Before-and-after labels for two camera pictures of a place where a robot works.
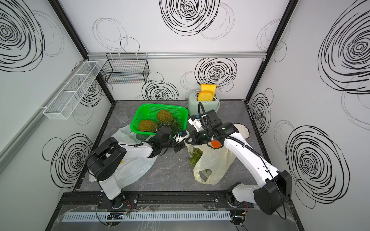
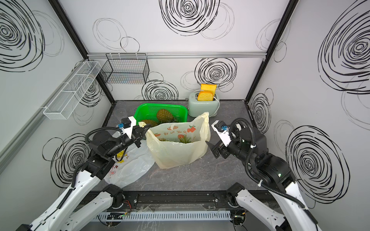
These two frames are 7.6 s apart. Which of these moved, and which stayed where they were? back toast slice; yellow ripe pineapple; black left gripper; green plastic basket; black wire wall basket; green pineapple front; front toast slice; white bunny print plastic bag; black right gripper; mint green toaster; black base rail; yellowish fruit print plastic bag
Moved: yellowish fruit print plastic bag; yellow ripe pineapple; black left gripper; black right gripper
Stayed: green pineapple front; black base rail; front toast slice; back toast slice; green plastic basket; black wire wall basket; mint green toaster; white bunny print plastic bag
